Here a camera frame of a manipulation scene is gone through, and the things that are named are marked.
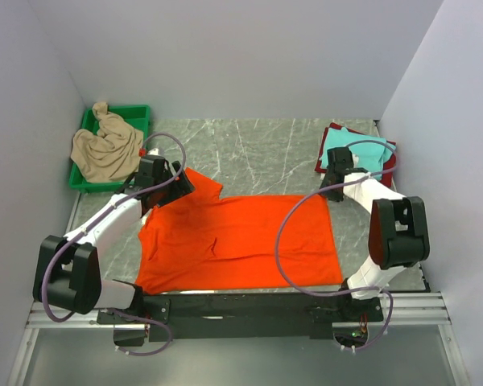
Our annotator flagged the orange t-shirt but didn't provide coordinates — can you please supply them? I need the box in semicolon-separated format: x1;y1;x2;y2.
135;168;343;294

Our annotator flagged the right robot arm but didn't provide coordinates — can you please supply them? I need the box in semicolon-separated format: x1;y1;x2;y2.
320;146;430;321

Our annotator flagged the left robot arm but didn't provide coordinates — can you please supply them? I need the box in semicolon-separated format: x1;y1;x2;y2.
32;155;195;314

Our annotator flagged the folded teal t-shirt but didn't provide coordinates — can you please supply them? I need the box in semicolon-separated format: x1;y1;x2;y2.
319;126;396;172

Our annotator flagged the beige t-shirt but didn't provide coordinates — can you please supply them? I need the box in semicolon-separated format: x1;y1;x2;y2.
71;101;144;183

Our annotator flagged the folded dark red t-shirt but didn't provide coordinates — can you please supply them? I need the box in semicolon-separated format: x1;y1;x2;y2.
315;122;397;173

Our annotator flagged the green plastic tray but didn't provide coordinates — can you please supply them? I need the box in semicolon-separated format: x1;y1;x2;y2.
68;105;151;193

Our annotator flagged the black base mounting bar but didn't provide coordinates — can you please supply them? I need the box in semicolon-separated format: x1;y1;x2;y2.
96;292;383;343

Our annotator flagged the aluminium frame rail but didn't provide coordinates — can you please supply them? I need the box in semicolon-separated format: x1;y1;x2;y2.
26;293;452;329

